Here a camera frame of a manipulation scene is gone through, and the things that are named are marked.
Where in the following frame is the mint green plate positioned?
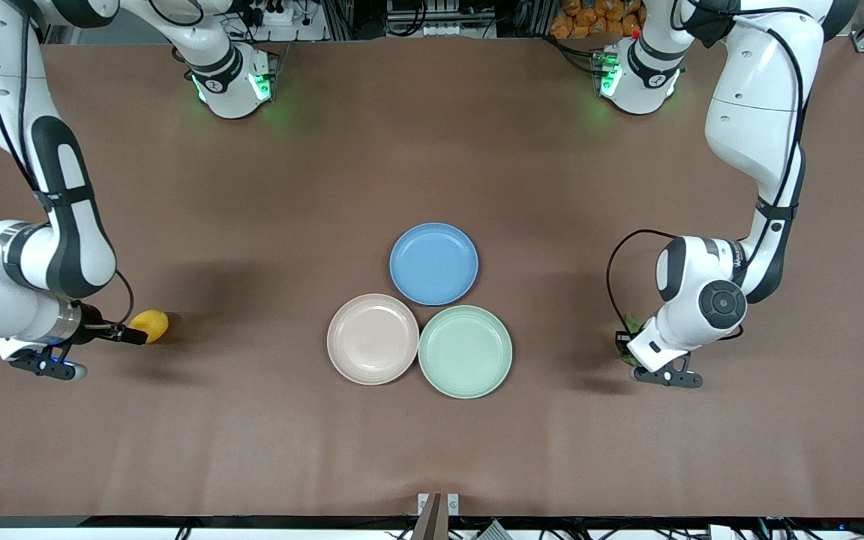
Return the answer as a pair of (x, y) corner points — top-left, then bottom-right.
(418, 304), (514, 400)

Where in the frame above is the pink plate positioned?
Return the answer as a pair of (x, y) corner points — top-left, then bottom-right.
(326, 293), (421, 386)

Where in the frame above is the white electronics box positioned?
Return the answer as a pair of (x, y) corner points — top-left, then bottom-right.
(385, 0), (497, 38)

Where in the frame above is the table cover sheet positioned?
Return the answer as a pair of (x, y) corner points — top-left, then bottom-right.
(0, 37), (864, 522)

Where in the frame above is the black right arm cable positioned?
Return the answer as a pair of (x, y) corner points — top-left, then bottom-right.
(0, 0), (135, 325)

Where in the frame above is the yellow lemon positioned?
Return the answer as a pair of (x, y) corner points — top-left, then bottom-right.
(130, 309), (170, 344)

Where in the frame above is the white power strip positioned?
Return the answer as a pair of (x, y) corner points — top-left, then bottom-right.
(248, 0), (305, 28)

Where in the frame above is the grey camera post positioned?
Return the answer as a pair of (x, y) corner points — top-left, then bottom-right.
(411, 493), (444, 540)

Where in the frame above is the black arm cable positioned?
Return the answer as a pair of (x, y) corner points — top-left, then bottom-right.
(606, 6), (809, 335)
(0, 0), (135, 325)

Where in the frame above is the black base cable bundle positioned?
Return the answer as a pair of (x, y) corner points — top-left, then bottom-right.
(544, 34), (602, 76)

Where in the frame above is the small white mounting bracket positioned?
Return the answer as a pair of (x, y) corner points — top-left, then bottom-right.
(417, 493), (461, 517)

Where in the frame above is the green lettuce leaf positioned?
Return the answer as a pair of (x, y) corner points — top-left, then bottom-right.
(622, 310), (644, 368)

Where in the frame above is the blue plate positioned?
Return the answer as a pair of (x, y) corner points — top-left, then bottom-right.
(389, 222), (479, 307)

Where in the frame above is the pile of orange fruits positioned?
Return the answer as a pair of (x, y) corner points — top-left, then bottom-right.
(550, 0), (644, 39)

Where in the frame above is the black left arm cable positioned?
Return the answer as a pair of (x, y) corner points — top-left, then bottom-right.
(606, 6), (809, 335)

